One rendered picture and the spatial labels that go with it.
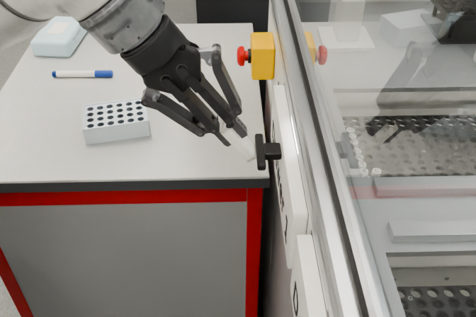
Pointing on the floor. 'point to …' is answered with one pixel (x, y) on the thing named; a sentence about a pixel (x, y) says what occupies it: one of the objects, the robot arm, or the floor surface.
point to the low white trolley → (127, 195)
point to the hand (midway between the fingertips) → (238, 138)
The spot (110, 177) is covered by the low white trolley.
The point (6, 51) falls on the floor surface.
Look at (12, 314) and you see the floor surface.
